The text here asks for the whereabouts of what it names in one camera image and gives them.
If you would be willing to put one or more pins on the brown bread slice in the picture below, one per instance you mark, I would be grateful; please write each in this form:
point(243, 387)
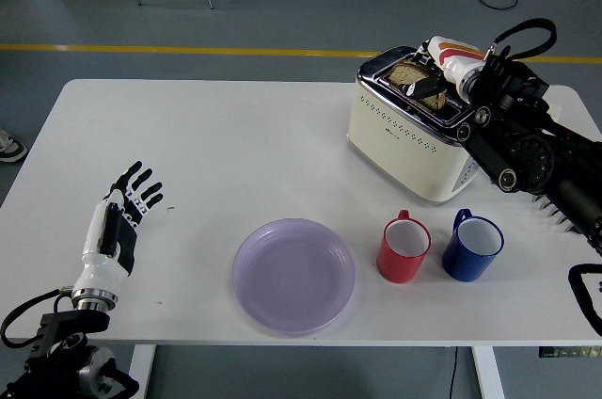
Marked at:
point(407, 73)

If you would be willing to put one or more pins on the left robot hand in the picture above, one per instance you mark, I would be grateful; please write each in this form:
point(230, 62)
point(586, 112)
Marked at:
point(99, 272)

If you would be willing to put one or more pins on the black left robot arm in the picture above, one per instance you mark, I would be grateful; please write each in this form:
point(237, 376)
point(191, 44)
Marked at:
point(70, 323)

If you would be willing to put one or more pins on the person's shoe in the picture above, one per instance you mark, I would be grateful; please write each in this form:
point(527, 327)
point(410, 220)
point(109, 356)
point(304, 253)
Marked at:
point(11, 149)

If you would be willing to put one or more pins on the blue enamel mug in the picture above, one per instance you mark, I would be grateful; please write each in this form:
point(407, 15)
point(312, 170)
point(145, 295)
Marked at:
point(463, 267)

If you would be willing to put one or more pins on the table height control panel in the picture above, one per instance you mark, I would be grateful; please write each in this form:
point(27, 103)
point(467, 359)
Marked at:
point(569, 352)

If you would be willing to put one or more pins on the white table leg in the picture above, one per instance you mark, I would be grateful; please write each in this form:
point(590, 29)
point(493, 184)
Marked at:
point(489, 375)
point(138, 375)

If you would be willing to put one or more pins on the cream and chrome toaster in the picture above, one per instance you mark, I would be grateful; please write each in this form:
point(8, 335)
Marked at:
point(400, 149)

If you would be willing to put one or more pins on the purple plastic plate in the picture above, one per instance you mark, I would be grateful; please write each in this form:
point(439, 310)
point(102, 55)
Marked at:
point(294, 276)

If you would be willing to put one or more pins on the red enamel mug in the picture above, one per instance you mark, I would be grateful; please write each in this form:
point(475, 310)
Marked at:
point(397, 267)

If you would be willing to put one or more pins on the silver metal toast rack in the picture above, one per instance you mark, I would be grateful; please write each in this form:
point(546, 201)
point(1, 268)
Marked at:
point(559, 220)

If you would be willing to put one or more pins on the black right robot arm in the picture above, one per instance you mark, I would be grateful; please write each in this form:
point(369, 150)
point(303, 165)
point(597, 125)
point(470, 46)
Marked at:
point(531, 149)

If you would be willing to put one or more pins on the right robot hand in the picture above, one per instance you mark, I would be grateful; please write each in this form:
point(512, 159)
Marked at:
point(458, 53)

